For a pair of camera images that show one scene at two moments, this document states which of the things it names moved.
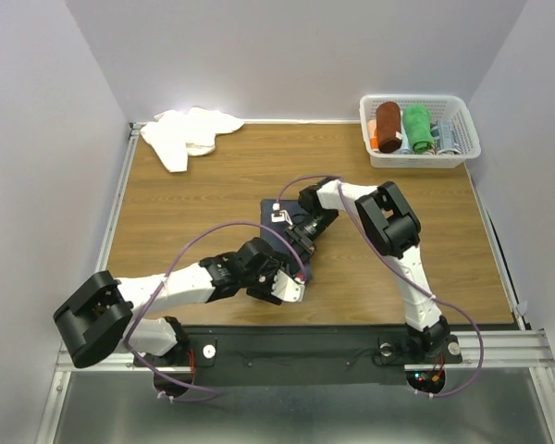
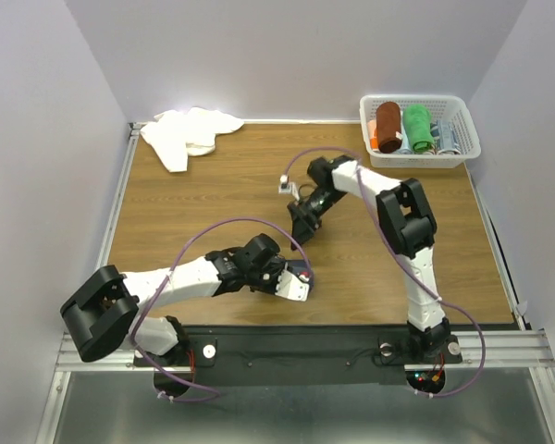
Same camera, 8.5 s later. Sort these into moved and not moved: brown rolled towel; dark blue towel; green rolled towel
Moved: dark blue towel
Not moved: brown rolled towel; green rolled towel
